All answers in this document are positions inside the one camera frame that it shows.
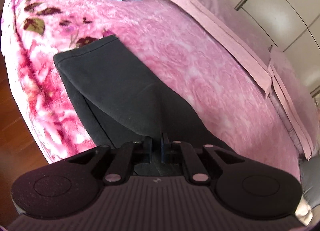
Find white wardrobe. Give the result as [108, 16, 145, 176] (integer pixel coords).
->
[229, 0, 319, 96]

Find person's right hand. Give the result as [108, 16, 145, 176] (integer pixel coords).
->
[295, 196, 313, 226]

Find grey cushion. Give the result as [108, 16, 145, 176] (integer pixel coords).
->
[299, 156, 320, 208]

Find pink pillow right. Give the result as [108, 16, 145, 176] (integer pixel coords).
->
[269, 46, 319, 160]

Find black trousers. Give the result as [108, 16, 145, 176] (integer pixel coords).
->
[53, 35, 227, 149]

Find pink pillow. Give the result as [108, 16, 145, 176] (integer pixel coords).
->
[170, 0, 272, 96]
[269, 46, 319, 160]

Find pink floral bedspread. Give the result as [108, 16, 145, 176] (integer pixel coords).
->
[1, 0, 300, 177]

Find pink pillow left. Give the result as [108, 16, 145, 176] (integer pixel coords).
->
[170, 0, 272, 96]

